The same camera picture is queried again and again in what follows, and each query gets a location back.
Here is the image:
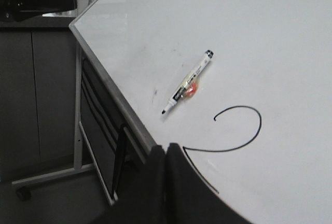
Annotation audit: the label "grey whiteboard stand frame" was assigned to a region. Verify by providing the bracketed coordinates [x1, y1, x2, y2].
[11, 45, 129, 205]

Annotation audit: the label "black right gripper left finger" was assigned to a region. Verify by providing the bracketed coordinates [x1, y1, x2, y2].
[93, 146, 165, 223]

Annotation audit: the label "white black whiteboard marker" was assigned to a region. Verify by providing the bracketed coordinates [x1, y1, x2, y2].
[161, 50, 214, 115]

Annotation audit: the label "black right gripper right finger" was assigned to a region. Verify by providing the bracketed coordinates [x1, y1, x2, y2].
[165, 143, 249, 223]

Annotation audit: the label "white whiteboard with frame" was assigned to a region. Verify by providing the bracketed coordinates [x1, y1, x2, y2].
[71, 0, 331, 223]

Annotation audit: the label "grey cabinet doors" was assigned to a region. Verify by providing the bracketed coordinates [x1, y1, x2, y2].
[1, 28, 76, 181]

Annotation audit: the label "red round magnet taped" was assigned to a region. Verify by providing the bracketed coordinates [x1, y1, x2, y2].
[182, 78, 200, 100]

